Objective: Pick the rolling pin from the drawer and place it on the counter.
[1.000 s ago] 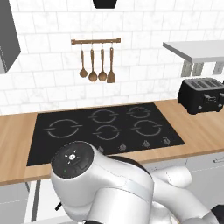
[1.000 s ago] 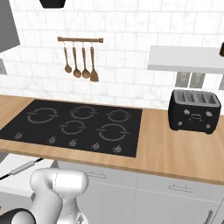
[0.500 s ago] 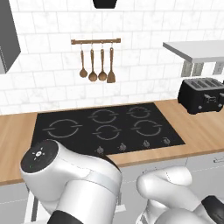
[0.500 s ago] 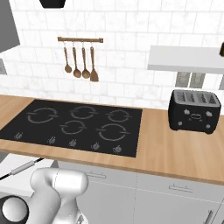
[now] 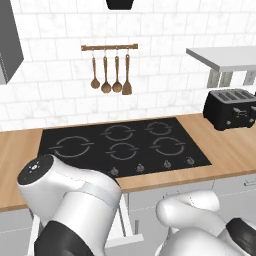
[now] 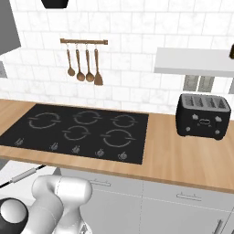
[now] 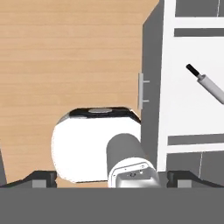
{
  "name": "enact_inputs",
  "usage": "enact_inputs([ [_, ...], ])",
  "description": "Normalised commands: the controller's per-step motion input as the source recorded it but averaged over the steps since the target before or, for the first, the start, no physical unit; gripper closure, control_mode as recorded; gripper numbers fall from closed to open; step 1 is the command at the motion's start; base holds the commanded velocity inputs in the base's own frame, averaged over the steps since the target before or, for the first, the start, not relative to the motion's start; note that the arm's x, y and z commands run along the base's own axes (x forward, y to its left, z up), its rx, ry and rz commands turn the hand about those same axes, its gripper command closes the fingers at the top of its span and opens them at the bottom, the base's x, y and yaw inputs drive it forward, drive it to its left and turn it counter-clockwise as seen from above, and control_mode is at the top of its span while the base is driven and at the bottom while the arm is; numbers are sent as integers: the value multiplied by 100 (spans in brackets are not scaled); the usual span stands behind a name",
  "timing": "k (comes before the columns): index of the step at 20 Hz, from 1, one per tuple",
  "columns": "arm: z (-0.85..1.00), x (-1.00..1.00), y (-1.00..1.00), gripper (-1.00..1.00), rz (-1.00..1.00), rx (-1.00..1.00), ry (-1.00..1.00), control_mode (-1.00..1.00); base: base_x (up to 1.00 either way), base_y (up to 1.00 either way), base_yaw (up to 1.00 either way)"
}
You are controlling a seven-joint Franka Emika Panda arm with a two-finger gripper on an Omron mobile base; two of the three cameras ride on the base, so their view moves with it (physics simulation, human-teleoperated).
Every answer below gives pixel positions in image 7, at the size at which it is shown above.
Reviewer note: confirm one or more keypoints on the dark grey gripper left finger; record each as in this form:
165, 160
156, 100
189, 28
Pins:
43, 178

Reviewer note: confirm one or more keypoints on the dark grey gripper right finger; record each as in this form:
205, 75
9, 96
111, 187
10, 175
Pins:
178, 177

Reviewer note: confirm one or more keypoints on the dark grey drawer front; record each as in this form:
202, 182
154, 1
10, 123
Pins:
151, 58

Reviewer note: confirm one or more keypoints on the dark grey cabinet front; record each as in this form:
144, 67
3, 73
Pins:
195, 8
186, 162

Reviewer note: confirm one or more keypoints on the grey cylinder with white end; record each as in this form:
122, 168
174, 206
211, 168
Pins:
128, 157

